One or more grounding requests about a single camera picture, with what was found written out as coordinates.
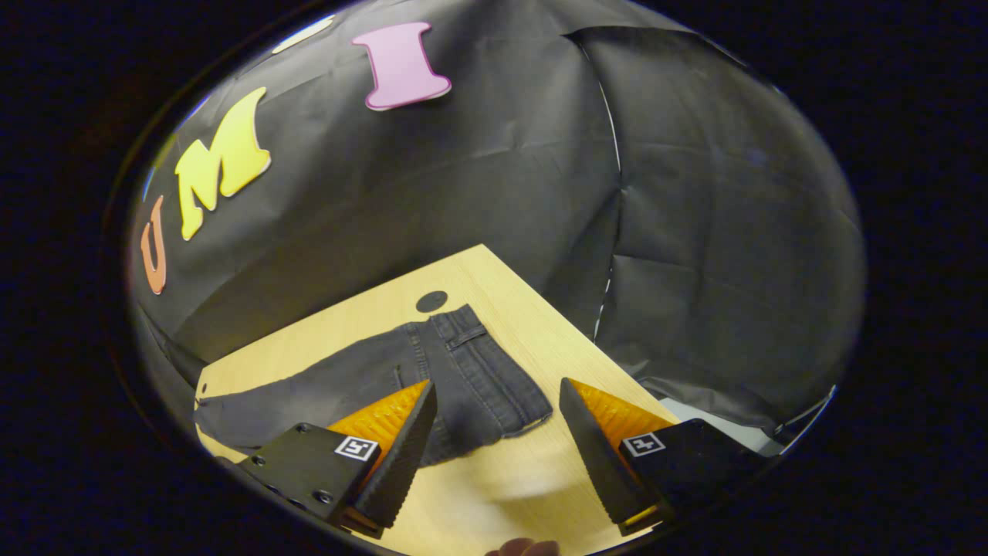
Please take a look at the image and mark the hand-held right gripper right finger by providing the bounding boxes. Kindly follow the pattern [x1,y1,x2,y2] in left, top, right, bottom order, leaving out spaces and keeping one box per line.
[559,376,773,538]

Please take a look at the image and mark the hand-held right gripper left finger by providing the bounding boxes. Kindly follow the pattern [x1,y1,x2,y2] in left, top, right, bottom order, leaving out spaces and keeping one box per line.
[235,379,439,540]

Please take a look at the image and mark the black denim jeans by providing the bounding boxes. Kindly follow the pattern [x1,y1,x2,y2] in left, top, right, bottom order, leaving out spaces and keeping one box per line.
[193,303,554,469]

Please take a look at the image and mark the black backdrop cloth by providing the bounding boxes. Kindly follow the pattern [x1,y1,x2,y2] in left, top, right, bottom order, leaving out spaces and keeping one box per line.
[127,0,865,449]

